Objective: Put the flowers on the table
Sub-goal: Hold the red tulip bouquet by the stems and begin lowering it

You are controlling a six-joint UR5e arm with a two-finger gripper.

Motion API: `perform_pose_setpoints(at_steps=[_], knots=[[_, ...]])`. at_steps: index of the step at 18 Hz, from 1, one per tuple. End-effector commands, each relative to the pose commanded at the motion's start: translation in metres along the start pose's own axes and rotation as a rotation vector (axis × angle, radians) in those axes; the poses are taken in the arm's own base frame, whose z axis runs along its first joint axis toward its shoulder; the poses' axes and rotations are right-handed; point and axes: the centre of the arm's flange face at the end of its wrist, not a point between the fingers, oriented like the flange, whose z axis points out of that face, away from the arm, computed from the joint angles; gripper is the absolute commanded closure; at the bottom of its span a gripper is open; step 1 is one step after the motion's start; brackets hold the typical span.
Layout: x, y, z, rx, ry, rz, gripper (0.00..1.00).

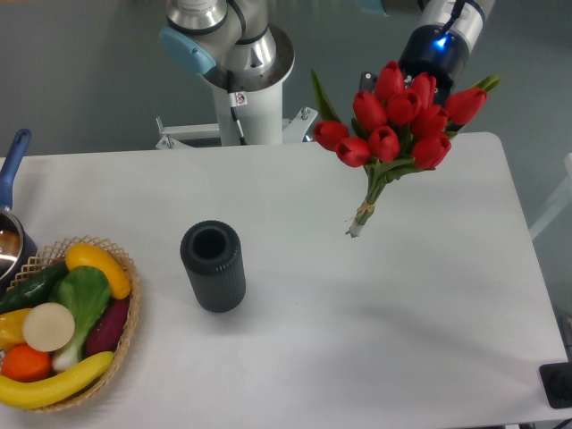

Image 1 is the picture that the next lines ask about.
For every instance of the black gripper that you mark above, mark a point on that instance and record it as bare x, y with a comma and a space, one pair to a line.
427, 50

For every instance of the red tulip bouquet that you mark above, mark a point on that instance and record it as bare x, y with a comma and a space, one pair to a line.
399, 127

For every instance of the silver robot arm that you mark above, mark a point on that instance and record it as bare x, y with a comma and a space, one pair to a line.
233, 45

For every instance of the dark grey ribbed vase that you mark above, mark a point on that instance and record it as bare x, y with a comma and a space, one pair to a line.
212, 256

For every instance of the yellow squash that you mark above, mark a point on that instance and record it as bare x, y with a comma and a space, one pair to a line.
84, 254

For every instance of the green bok choy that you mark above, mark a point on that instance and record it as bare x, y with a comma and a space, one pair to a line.
62, 325

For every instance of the black device at table edge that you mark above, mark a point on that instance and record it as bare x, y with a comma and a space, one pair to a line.
556, 379

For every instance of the woven wicker basket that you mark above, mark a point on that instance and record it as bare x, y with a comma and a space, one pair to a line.
56, 253

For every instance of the purple sweet potato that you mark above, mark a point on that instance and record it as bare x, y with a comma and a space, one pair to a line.
108, 331

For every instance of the dark green cucumber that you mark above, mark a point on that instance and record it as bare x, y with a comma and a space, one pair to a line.
34, 290

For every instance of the yellow bell pepper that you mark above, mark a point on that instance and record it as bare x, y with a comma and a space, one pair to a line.
11, 328

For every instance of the orange fruit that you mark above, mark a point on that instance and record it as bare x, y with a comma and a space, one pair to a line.
27, 365

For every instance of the yellow banana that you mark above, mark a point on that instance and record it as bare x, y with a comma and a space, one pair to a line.
56, 388

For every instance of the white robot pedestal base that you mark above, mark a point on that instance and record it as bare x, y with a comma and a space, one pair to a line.
242, 118

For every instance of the blue handled steel pot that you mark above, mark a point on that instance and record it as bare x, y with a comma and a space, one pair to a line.
16, 245

